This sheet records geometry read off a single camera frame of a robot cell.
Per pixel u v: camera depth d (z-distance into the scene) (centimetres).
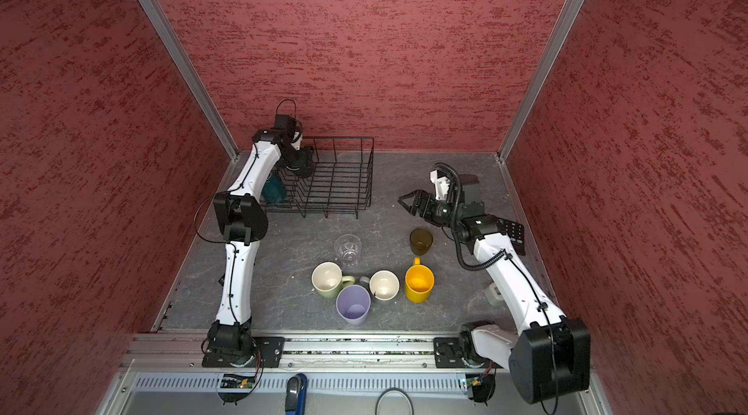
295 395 64
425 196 69
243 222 66
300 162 94
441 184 73
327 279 83
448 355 73
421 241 94
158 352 76
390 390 69
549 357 39
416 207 69
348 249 90
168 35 85
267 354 76
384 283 83
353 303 81
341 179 113
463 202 60
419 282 85
